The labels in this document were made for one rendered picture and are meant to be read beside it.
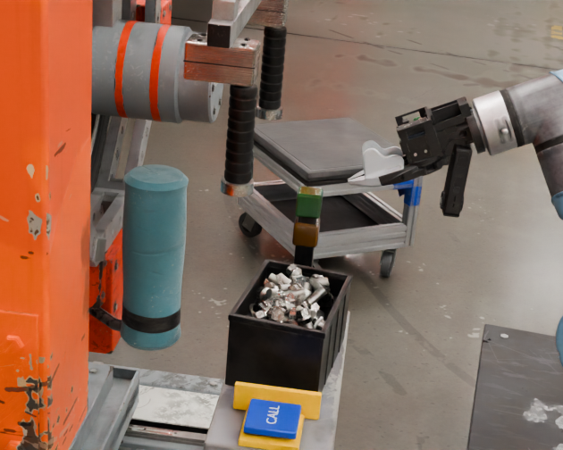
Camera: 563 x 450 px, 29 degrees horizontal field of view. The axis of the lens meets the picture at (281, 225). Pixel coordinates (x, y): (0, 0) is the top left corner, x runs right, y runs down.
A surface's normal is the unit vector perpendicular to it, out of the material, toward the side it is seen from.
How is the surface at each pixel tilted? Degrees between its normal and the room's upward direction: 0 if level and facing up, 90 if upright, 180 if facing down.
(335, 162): 0
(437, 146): 90
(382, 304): 0
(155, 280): 93
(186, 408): 0
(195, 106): 116
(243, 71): 90
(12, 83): 90
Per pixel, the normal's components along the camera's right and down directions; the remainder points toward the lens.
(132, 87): -0.12, 0.44
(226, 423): 0.08, -0.91
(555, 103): -0.22, -0.05
